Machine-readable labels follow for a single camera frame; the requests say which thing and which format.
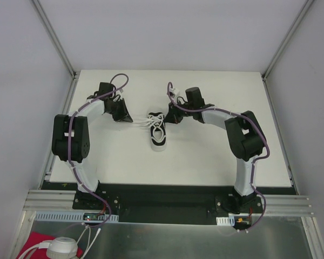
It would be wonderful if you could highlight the white shoelace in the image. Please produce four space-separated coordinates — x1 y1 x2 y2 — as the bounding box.
132 113 168 144

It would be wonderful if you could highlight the black white canvas sneaker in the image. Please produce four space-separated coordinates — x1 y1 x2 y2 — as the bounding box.
147 112 166 152

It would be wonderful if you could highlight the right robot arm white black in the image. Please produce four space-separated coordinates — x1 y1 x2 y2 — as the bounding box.
165 82 267 214

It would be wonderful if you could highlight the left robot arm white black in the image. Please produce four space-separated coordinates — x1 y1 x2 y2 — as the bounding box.
52 82 133 210

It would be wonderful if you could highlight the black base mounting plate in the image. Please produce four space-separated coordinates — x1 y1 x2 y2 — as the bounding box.
72 183 262 225

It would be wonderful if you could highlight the white bottle cap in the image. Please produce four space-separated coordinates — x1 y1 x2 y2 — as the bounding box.
46 237 78 259

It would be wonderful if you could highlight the red cloth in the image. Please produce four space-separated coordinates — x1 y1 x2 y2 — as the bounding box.
17 231 83 258

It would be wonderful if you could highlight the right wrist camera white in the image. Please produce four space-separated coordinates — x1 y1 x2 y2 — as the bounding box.
168 88 180 99

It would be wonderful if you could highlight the left aluminium corner post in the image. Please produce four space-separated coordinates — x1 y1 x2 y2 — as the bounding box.
29 0 80 79

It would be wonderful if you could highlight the aluminium corner post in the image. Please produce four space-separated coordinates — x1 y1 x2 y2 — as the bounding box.
261 0 315 81
29 0 80 79

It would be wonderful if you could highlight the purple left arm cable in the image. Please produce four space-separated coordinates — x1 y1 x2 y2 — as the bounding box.
67 73 130 226

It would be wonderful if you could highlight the right grey cable duct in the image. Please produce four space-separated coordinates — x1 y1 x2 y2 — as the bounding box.
216 215 235 227

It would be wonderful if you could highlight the grey cable duct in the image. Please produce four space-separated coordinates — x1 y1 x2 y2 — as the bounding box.
216 215 235 227
35 212 119 224

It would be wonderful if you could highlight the aluminium frame rail front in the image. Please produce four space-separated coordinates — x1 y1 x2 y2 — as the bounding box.
23 190 315 217

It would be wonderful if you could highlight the left grey cable duct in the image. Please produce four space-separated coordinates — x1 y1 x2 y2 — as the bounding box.
35 212 119 224

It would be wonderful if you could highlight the right aluminium corner post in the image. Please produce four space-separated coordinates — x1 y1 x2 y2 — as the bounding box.
261 0 315 81

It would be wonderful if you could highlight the white cable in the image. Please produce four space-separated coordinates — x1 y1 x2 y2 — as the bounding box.
17 226 102 259

